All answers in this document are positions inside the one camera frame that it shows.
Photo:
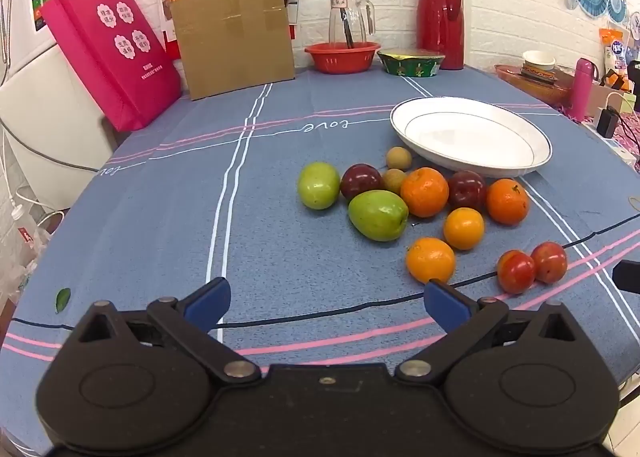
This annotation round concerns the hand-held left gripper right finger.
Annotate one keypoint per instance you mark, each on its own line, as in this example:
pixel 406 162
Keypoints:
pixel 446 304

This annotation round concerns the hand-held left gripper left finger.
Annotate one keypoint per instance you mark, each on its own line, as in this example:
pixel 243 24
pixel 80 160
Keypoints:
pixel 209 303

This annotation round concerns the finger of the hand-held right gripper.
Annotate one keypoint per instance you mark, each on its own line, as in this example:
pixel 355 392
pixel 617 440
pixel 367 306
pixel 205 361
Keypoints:
pixel 628 277

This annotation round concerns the orange mandarin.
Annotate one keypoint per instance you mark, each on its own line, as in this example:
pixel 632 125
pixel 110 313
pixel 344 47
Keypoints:
pixel 463 228
pixel 430 260
pixel 424 191
pixel 507 200

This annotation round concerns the bright red plum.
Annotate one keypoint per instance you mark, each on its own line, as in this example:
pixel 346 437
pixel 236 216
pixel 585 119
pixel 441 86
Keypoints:
pixel 516 271
pixel 549 262

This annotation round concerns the elongated green mango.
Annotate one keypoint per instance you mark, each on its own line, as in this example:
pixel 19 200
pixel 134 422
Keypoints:
pixel 377 215

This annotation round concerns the dark red plum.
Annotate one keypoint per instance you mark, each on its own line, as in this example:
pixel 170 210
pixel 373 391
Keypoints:
pixel 468 191
pixel 361 181

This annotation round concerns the brown longan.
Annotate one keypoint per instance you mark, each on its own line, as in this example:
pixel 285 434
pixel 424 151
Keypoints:
pixel 393 180
pixel 399 157

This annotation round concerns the white plate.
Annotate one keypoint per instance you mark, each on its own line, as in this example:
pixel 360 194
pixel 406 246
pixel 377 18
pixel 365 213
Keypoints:
pixel 470 134

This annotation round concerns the blue striped tablecloth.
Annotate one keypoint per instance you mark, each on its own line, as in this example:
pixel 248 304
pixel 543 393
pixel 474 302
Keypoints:
pixel 200 217

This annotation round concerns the green leaf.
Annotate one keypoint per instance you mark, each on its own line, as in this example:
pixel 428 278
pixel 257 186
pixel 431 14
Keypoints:
pixel 62 300

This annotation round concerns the black charger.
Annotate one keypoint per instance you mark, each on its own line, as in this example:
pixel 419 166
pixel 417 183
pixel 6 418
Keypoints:
pixel 607 123

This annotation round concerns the green jujube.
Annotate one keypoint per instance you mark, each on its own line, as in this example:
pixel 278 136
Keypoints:
pixel 319 185

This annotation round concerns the pink bottle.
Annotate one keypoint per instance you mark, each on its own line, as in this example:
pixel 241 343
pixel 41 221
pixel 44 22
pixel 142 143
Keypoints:
pixel 582 89

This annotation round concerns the clear plastic bottle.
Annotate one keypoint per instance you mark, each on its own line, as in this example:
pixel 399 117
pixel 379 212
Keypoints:
pixel 22 247

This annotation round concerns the orange tray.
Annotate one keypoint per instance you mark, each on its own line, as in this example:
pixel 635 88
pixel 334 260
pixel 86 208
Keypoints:
pixel 542 86

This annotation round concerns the orange snack packet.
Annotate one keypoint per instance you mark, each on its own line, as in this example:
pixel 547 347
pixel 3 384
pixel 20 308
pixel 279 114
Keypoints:
pixel 614 49

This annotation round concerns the green patterned bowl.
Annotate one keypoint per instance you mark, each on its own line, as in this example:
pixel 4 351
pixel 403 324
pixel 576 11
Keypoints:
pixel 411 64

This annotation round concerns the white appliance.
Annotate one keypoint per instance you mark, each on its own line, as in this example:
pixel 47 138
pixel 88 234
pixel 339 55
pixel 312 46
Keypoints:
pixel 45 102

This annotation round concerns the cardboard box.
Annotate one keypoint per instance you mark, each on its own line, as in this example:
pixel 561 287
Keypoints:
pixel 232 39

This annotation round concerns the red plastic basket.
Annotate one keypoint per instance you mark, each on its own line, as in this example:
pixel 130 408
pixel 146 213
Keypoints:
pixel 340 59

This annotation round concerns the pink tote bag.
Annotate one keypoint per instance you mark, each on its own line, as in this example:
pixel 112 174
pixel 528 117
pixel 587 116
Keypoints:
pixel 112 47

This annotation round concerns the small blue paper fan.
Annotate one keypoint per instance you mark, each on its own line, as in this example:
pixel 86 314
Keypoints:
pixel 616 1

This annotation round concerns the red thermos jug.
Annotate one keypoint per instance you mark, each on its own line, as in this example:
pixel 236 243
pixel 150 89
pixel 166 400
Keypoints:
pixel 439 22

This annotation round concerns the black stick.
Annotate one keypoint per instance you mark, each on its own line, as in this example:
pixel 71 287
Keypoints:
pixel 345 22

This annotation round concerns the glass pitcher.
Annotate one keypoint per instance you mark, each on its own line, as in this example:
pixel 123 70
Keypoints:
pixel 350 17

